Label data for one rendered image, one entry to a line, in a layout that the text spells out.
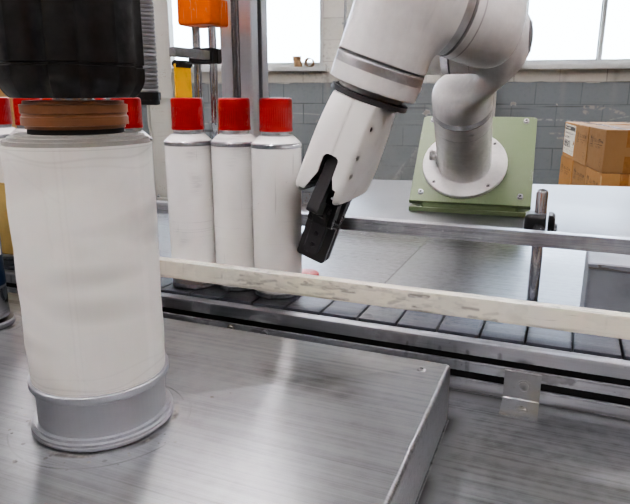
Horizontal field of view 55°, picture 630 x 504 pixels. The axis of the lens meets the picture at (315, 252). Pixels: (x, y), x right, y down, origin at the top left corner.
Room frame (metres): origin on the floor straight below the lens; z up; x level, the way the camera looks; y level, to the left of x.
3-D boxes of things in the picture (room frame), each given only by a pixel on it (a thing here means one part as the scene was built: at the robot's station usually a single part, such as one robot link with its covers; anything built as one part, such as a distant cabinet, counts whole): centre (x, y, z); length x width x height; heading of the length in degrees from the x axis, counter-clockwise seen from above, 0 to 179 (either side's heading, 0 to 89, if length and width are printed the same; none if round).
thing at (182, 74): (0.68, 0.14, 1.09); 0.03 x 0.01 x 0.06; 158
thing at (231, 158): (0.65, 0.08, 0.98); 0.05 x 0.05 x 0.20
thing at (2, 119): (0.77, 0.40, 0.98); 0.05 x 0.05 x 0.20
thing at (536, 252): (0.59, -0.23, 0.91); 0.07 x 0.03 x 0.16; 158
